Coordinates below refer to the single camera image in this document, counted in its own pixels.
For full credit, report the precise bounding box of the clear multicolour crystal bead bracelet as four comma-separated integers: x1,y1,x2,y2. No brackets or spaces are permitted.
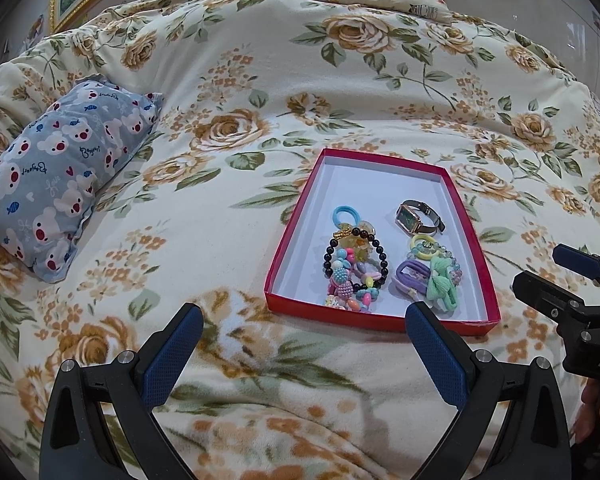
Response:
410,240,464,287

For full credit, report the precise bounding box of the cream floral blanket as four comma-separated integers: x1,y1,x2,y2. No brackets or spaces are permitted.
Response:
0,0,600,480

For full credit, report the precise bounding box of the colourful plastic bead bracelet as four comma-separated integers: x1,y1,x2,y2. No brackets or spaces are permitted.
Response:
323,254,384,314

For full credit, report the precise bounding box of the gold wristwatch grey strap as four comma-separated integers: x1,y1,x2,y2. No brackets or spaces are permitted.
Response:
394,199,446,236

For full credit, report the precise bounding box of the purple hair clip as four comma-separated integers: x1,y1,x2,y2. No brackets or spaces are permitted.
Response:
393,259,434,299

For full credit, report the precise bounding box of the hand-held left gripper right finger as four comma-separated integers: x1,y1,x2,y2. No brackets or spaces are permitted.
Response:
405,301,574,480

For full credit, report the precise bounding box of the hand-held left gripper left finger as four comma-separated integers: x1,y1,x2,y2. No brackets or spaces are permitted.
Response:
39,302,204,480

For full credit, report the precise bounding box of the yellow translucent flower charm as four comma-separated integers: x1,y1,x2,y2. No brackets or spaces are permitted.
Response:
342,219,379,264

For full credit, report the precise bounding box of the mint green bow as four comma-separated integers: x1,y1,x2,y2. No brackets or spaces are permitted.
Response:
422,254,461,314

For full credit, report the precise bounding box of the blue bear print pillow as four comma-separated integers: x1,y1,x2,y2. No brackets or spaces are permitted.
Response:
0,73,164,284

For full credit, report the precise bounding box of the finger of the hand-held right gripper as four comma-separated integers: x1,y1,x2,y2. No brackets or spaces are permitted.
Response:
511,270,600,332
552,243,600,281

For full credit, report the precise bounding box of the black bead bracelet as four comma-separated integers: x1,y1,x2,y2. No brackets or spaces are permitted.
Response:
322,227,391,294

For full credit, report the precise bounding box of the yellow hair tie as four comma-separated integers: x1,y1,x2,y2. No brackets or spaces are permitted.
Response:
408,232,439,261

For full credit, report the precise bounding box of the blue hair tie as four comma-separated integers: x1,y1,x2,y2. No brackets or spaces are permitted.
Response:
331,204,365,231

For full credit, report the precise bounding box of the red box white inside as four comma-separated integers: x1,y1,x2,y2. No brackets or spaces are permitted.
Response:
263,147,502,337

